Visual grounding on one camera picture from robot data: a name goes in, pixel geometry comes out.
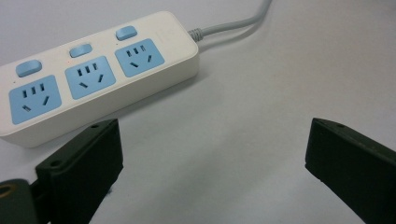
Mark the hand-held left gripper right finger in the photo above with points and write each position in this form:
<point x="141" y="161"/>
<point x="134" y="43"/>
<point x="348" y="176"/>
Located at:
<point x="358" y="168"/>

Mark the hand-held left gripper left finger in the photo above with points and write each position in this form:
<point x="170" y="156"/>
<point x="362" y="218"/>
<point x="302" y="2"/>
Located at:
<point x="84" y="169"/>

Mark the white power strip blue sockets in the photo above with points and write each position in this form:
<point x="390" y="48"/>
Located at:
<point x="93" y="77"/>

